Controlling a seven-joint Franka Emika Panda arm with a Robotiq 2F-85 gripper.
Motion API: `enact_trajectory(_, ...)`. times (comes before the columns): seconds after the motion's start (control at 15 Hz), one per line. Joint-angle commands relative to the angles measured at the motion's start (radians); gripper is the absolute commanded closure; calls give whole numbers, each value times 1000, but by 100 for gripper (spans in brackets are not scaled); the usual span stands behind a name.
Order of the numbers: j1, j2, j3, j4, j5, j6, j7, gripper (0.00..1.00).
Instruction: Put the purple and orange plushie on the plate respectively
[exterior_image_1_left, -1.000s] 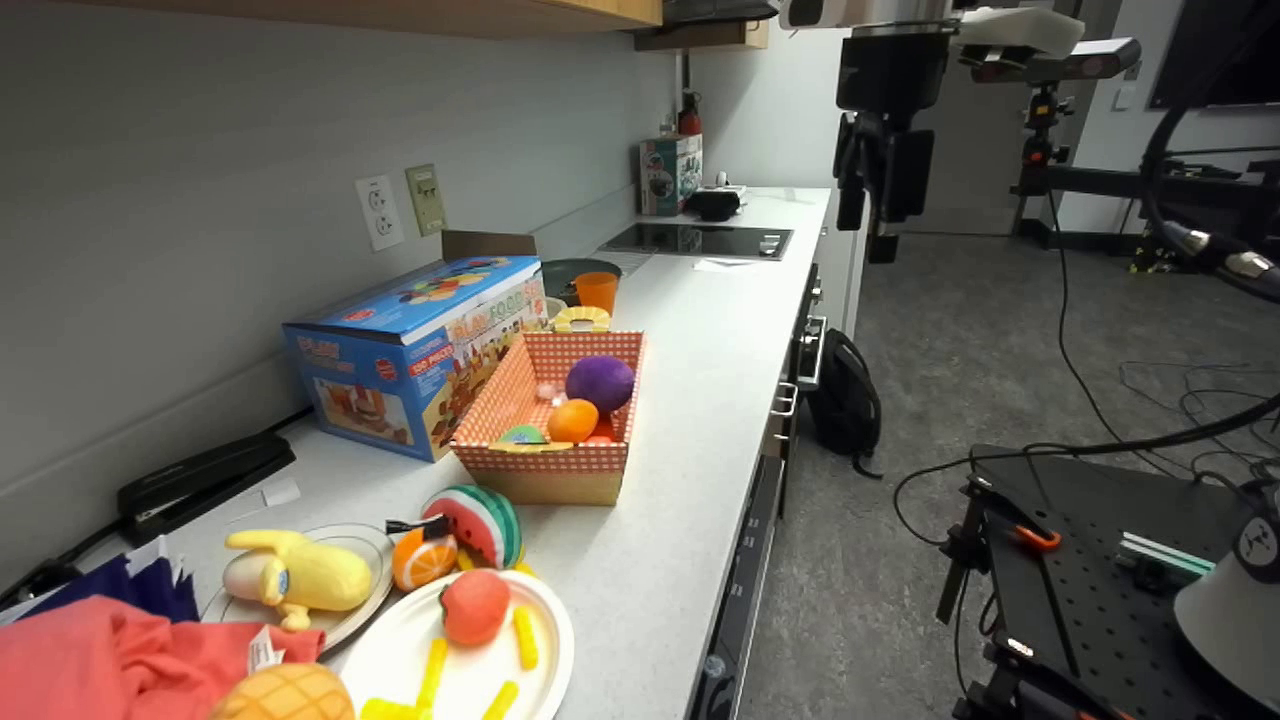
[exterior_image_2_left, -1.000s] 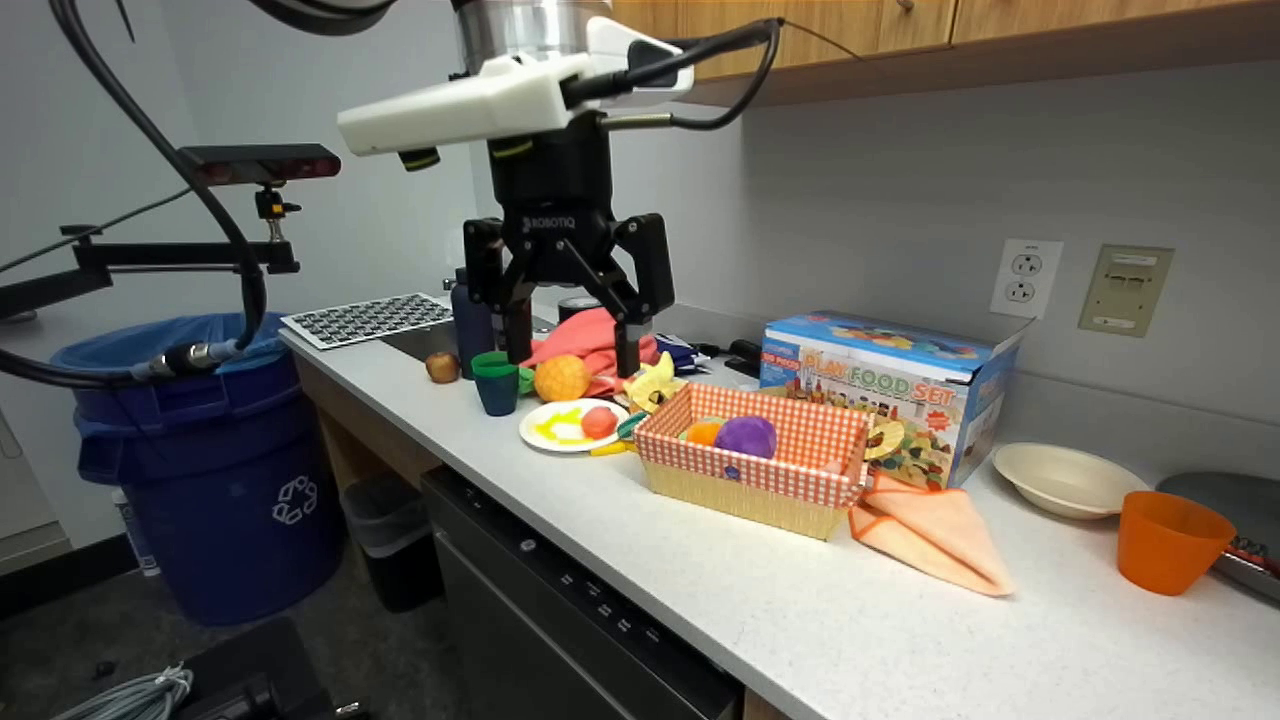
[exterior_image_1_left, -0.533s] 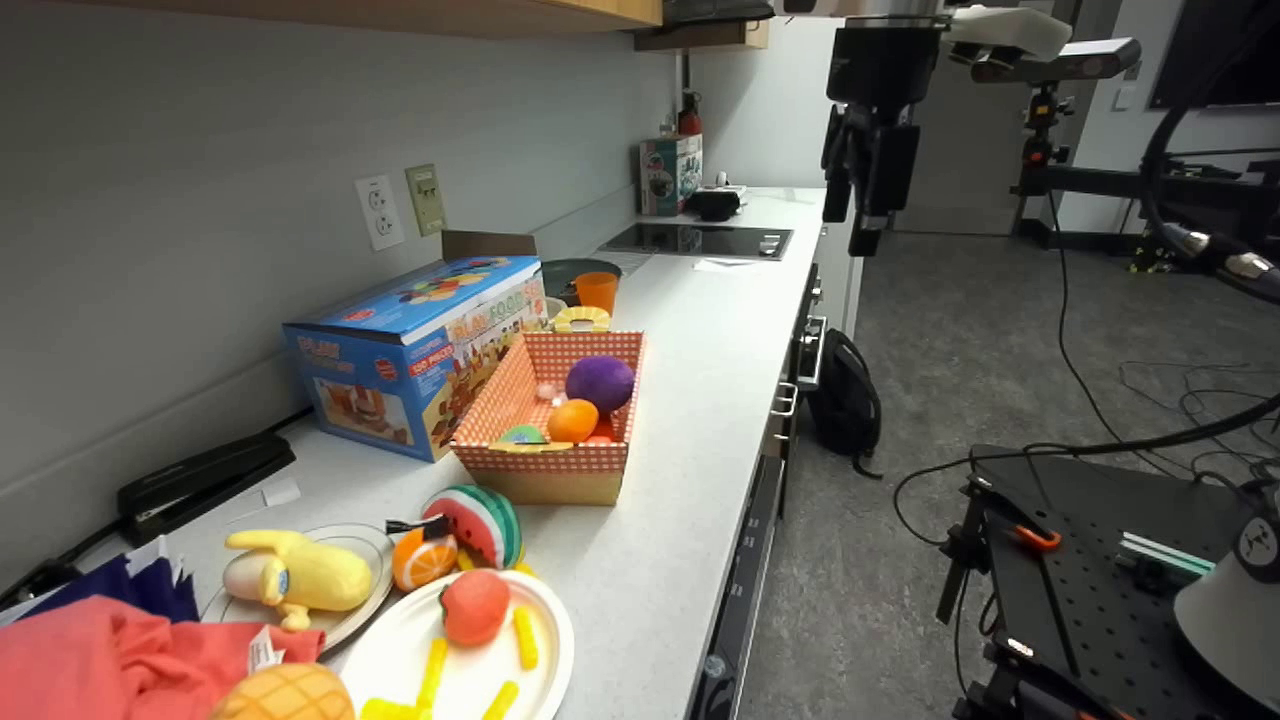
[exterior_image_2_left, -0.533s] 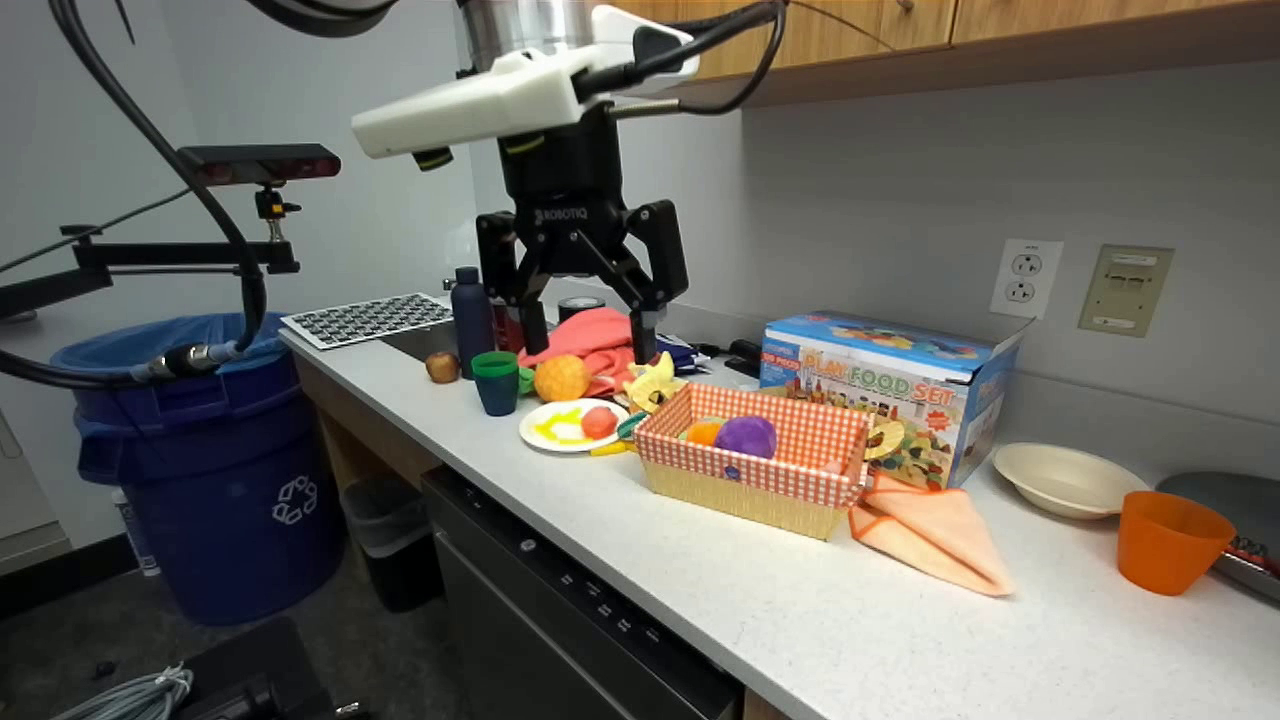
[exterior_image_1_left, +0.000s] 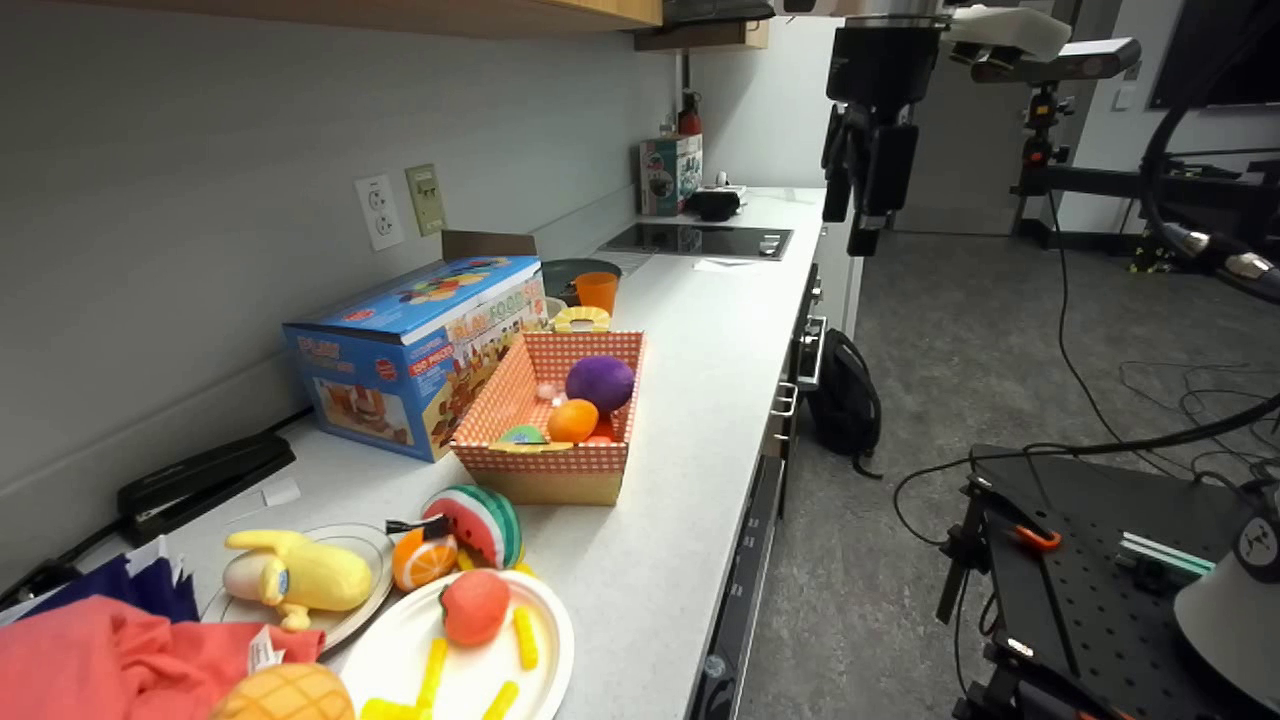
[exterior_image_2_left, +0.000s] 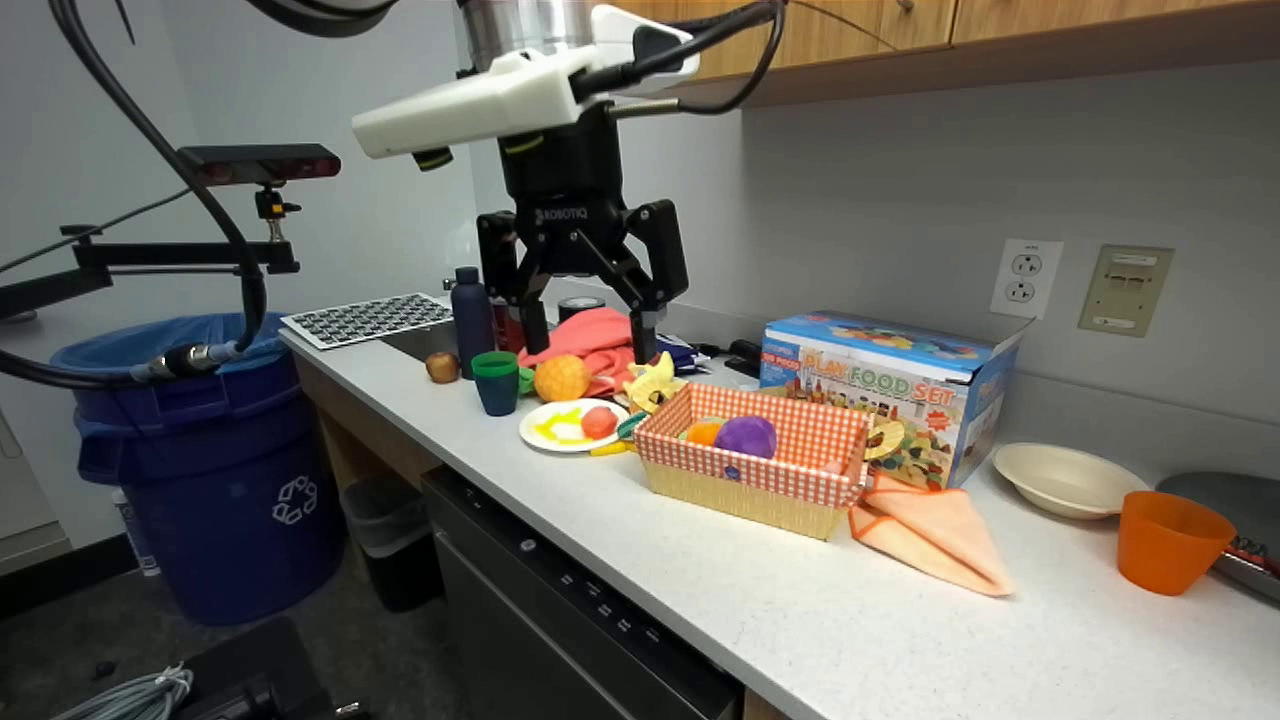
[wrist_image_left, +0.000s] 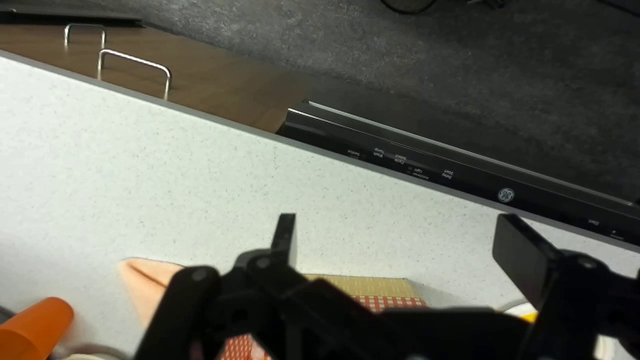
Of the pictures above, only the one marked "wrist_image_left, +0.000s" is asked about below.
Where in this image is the peach orange cloth napkin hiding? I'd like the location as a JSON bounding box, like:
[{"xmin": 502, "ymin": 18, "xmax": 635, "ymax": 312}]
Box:
[{"xmin": 117, "ymin": 255, "xmax": 186, "ymax": 327}]

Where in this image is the beige shallow bowl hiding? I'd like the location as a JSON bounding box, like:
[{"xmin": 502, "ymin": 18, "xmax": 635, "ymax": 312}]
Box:
[{"xmin": 61, "ymin": 340, "xmax": 135, "ymax": 360}]

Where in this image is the orange plastic cup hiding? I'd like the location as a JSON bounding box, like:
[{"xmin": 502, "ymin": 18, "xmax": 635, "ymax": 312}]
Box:
[{"xmin": 0, "ymin": 296, "xmax": 76, "ymax": 360}]

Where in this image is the red checkered cardboard basket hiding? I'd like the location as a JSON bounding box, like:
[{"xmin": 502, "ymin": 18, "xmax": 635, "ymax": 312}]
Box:
[{"xmin": 217, "ymin": 272, "xmax": 428, "ymax": 360}]

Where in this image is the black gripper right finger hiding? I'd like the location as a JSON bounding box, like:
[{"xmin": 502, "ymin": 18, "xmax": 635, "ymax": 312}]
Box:
[{"xmin": 489, "ymin": 211, "xmax": 610, "ymax": 360}]

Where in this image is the silver metal drawer handle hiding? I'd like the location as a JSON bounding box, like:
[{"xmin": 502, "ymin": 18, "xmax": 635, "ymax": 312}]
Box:
[
  {"xmin": 61, "ymin": 22, "xmax": 107, "ymax": 50},
  {"xmin": 96, "ymin": 47, "xmax": 173, "ymax": 101}
]

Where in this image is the thin black floor cable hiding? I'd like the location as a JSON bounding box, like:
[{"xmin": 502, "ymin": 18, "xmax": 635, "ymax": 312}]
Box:
[{"xmin": 377, "ymin": 0, "xmax": 441, "ymax": 16}]

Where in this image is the brown wooden drawer cabinet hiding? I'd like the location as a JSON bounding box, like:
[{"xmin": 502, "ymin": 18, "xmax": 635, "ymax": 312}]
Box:
[{"xmin": 0, "ymin": 22, "xmax": 311, "ymax": 134}]

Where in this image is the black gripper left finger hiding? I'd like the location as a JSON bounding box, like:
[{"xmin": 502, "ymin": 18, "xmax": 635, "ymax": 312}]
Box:
[{"xmin": 131, "ymin": 211, "xmax": 315, "ymax": 360}]

